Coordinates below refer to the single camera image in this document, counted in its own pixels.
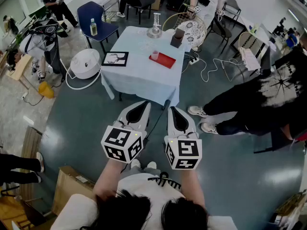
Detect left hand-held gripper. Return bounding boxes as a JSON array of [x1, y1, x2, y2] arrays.
[[100, 101, 152, 164]]

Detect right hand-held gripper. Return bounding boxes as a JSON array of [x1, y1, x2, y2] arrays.
[[164, 106, 202, 170]]

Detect red tray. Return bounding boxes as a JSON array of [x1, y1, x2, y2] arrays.
[[148, 52, 177, 69]]

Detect person's right forearm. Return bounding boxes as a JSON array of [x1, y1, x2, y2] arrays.
[[178, 168, 207, 209]]

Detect person's left forearm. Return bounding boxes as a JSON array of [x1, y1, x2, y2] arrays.
[[92, 157, 132, 202]]

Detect grey pen holder box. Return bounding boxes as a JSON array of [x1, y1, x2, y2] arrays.
[[170, 28, 186, 49]]

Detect table with light blue tablecloth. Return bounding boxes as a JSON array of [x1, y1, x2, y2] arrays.
[[100, 25, 187, 110]]

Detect person's grey trousers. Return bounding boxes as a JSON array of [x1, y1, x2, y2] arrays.
[[119, 164, 162, 177]]

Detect black framed antler picture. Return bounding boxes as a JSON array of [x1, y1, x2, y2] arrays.
[[101, 51, 130, 68]]

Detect clear flower-shaped dish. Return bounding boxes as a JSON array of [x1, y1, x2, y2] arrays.
[[138, 40, 155, 55]]

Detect person's white printed shirt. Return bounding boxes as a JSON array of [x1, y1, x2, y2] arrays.
[[50, 172, 238, 230]]

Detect silver desk lamp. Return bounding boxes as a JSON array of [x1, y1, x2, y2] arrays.
[[146, 12, 163, 39]]

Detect blue chair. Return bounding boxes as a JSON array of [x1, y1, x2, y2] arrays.
[[76, 0, 120, 55]]

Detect yellow bag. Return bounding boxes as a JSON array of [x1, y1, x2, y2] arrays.
[[38, 80, 55, 99]]

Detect floral seat cushion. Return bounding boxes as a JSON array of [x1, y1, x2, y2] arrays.
[[177, 20, 207, 48]]

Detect pink cloth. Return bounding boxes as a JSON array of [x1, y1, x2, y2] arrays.
[[238, 46, 262, 71]]

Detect cardboard box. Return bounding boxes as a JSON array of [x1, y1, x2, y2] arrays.
[[51, 165, 96, 217]]

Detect bottle of yellow-green drink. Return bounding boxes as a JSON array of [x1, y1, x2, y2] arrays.
[[89, 18, 98, 37]]

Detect dark brown chair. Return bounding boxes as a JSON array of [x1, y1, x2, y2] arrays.
[[207, 17, 233, 55]]

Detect rattan chair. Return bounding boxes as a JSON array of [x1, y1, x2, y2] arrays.
[[162, 12, 207, 52], [237, 31, 272, 83]]

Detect wooden board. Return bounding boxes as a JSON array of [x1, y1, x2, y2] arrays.
[[19, 125, 44, 201]]

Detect black backpack device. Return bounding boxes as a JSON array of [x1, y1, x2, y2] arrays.
[[28, 18, 70, 42]]

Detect light wooden table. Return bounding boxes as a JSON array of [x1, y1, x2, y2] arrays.
[[6, 53, 34, 81]]

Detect grey folding chair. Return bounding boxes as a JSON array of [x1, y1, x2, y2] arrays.
[[222, 0, 242, 23]]

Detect cluttered wooden shelf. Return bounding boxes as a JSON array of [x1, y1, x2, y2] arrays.
[[268, 190, 307, 230]]

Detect white cable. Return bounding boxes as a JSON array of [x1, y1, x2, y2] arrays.
[[182, 53, 262, 83]]

